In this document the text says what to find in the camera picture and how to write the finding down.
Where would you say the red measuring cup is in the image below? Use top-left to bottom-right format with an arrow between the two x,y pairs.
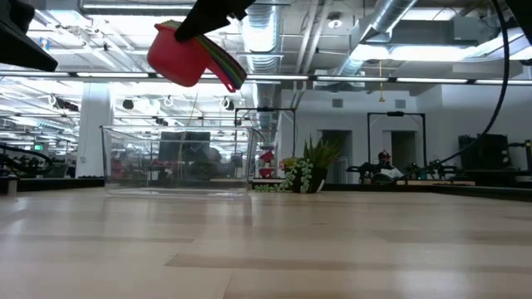
146,22 -> 239,94

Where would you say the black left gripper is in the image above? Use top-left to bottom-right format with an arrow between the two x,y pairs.
0,0 -> 59,73

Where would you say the succulent plant in dark pot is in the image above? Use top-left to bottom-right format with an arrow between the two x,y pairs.
254,135 -> 343,194

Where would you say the white building column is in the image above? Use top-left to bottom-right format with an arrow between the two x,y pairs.
76,81 -> 115,179

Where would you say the black equipment cabinet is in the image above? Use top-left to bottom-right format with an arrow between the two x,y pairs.
458,133 -> 510,172

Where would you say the light blue measuring cup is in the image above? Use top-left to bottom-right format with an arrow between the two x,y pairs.
162,19 -> 249,88

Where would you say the orange measuring cup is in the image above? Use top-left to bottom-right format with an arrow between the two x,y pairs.
164,19 -> 249,86

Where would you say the person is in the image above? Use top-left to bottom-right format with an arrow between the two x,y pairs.
371,149 -> 406,184

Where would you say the black background gantry frame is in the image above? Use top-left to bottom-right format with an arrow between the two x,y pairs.
367,110 -> 426,167
234,106 -> 298,147

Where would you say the clear plastic basket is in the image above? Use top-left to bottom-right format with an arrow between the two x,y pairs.
99,124 -> 268,198

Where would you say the dark background monitor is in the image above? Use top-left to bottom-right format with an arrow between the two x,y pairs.
158,130 -> 212,164

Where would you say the silver ventilation duct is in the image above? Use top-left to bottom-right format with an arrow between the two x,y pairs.
239,6 -> 286,125

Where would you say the green measuring cup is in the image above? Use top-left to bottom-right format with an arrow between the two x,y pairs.
160,19 -> 249,90

